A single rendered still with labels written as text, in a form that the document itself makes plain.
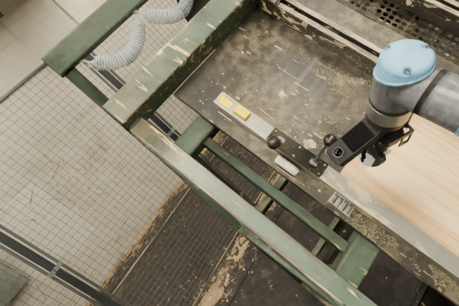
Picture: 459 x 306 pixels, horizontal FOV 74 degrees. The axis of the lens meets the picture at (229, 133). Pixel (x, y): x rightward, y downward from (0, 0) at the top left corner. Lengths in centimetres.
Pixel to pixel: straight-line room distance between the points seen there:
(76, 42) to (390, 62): 121
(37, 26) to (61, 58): 433
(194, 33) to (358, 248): 87
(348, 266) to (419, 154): 41
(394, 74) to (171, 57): 75
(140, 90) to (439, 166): 97
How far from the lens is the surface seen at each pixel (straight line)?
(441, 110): 52
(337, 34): 118
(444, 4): 142
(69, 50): 144
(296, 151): 96
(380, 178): 105
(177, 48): 109
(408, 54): 52
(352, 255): 104
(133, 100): 103
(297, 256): 92
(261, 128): 99
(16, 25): 576
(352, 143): 65
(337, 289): 94
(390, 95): 54
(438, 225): 109
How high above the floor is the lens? 191
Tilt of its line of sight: 20 degrees down
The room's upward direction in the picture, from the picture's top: 44 degrees counter-clockwise
